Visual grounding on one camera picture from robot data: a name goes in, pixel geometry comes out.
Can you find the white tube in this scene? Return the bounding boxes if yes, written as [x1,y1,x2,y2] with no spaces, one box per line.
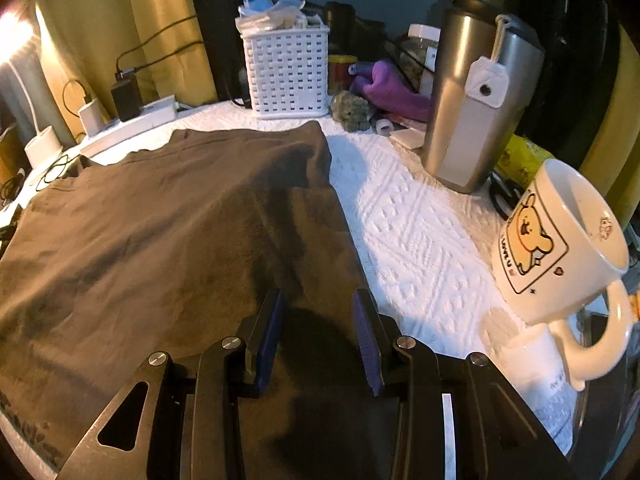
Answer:
[480,325,576,456]

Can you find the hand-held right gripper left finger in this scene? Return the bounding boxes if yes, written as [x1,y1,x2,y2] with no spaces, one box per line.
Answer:
[55,287,286,480]

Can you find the stainless steel tumbler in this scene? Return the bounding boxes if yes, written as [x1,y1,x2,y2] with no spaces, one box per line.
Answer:
[422,0,546,195]

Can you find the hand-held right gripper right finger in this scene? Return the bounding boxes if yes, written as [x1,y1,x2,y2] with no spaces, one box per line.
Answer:
[352,289,571,480]

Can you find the purple cloth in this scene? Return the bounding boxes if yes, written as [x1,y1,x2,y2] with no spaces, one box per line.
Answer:
[350,60,433,122]

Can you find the small grey-green ornament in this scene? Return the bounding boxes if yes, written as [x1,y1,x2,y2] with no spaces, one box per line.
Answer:
[330,91,371,132]

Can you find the white charger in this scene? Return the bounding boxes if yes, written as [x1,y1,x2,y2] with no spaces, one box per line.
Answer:
[77,101,108,136]

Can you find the white cartoon bear mug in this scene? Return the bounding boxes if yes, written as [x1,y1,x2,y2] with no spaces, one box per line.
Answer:
[492,158,636,392]

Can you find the black charger cable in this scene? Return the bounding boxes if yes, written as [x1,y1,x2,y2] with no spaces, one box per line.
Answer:
[116,15,201,78]

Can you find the clear plastic packets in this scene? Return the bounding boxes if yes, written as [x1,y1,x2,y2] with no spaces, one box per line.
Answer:
[270,0,328,31]

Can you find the black charger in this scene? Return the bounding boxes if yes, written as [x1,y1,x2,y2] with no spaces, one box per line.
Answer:
[111,72,141,122]

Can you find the white power strip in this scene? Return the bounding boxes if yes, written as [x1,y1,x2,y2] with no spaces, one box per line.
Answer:
[80,100,178,157]

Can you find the white desk lamp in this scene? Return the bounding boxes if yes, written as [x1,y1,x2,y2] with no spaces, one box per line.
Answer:
[0,10,63,168]

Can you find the clear jar white lid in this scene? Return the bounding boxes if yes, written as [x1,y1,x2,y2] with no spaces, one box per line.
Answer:
[405,24,441,96]

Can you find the brown t-shirt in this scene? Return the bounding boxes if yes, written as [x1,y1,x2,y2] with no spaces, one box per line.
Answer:
[0,121,401,480]

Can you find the blue white packet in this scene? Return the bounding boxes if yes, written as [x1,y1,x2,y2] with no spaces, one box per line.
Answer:
[239,0,275,18]

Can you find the white plastic basket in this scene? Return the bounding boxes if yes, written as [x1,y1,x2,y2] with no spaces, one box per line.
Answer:
[242,25,331,120]

